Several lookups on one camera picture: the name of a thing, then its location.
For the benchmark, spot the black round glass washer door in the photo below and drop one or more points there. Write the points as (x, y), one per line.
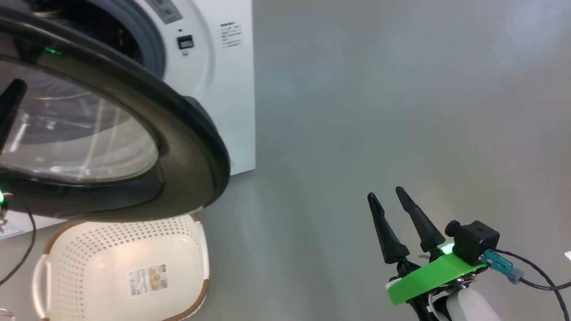
(187, 147)

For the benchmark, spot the grey rubber door gasket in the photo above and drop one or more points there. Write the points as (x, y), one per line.
(149, 40)

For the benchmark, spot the cream perforated laundry basket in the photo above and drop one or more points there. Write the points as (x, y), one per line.
(111, 249)

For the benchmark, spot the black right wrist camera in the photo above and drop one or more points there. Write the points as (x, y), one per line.
(475, 240)

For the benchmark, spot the basket product label sticker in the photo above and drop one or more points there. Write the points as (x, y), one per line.
(147, 280)

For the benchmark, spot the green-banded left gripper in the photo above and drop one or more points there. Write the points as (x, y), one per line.
(2, 209)

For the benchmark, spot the black door latch slot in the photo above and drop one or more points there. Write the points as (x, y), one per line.
(185, 42)

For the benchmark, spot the white Hisense washing machine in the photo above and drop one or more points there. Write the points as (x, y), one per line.
(232, 98)

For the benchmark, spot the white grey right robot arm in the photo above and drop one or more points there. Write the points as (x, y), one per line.
(468, 307)

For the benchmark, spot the printed text notice label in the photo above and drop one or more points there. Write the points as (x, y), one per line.
(231, 34)

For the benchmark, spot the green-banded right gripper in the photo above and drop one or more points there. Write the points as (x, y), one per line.
(428, 278)

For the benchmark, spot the grey warning sticker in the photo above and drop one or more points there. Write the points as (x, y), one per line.
(165, 10)

